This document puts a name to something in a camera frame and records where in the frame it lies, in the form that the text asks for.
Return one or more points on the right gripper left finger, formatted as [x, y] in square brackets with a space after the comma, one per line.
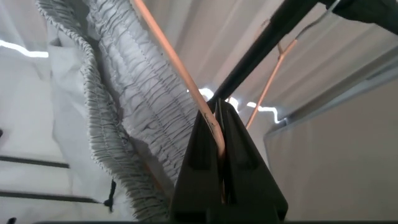
[196, 186]

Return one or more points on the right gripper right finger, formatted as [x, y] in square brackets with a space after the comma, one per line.
[248, 186]

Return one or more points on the pale grey shorts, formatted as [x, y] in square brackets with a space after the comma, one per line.
[140, 77]

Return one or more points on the black clothes rack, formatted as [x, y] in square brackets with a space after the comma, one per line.
[262, 46]

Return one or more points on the pink clothes hanger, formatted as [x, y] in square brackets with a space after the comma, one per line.
[270, 81]
[174, 56]

